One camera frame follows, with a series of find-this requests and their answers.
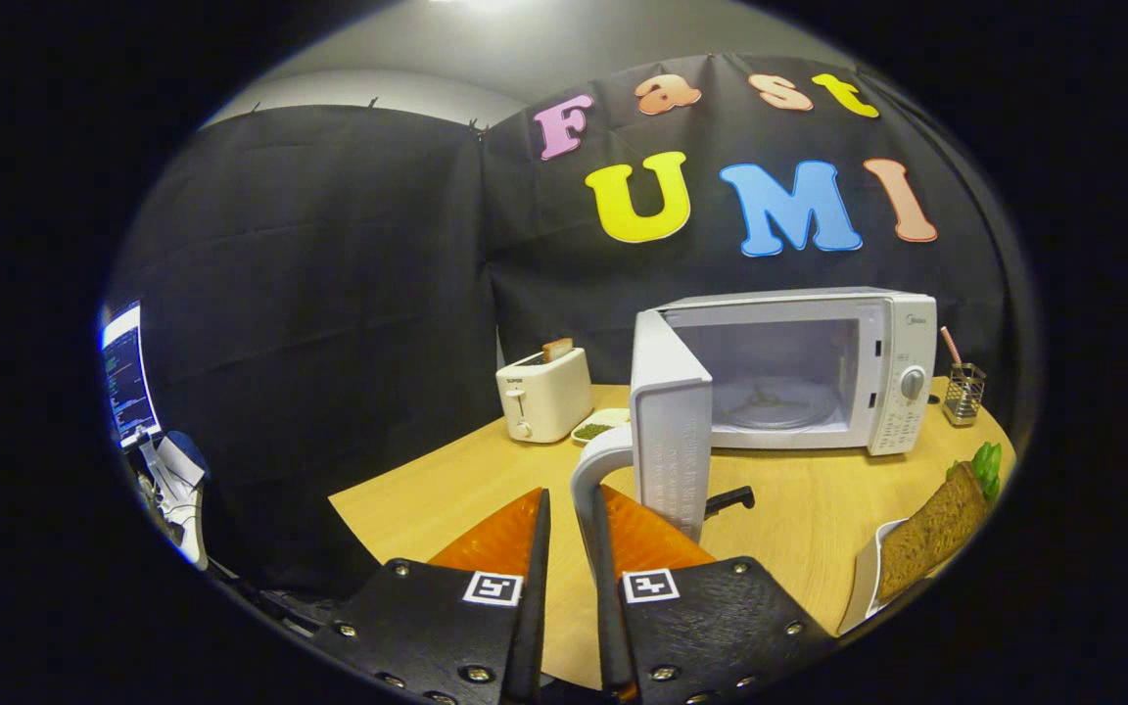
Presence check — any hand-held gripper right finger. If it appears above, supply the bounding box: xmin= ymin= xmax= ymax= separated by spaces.
xmin=588 ymin=483 xmax=834 ymax=705

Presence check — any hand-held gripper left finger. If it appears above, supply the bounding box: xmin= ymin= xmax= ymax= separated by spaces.
xmin=314 ymin=487 xmax=553 ymax=705

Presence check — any brown bread lettuce sandwich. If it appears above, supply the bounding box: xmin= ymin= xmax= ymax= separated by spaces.
xmin=877 ymin=442 xmax=1004 ymax=601

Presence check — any white microwave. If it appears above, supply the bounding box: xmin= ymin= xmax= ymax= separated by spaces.
xmin=569 ymin=286 xmax=939 ymax=588

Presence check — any small dish of green bits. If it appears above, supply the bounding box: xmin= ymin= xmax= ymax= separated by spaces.
xmin=571 ymin=408 xmax=632 ymax=445

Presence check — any white toaster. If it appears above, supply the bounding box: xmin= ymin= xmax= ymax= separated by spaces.
xmin=495 ymin=347 xmax=594 ymax=445

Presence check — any white rectangular plate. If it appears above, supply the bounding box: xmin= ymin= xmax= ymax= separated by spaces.
xmin=836 ymin=519 xmax=927 ymax=635

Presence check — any black backdrop cloth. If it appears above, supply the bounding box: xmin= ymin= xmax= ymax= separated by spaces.
xmin=104 ymin=51 xmax=1040 ymax=598

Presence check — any white equipment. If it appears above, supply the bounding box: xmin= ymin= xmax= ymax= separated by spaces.
xmin=138 ymin=431 xmax=211 ymax=571

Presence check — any metal mesh cup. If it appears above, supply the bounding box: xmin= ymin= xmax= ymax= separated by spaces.
xmin=943 ymin=362 xmax=987 ymax=427

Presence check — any computer monitor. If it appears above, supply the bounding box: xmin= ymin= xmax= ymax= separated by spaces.
xmin=99 ymin=301 xmax=164 ymax=449

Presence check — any black handle-shaped object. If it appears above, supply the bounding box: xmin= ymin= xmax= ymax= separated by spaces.
xmin=704 ymin=486 xmax=756 ymax=520

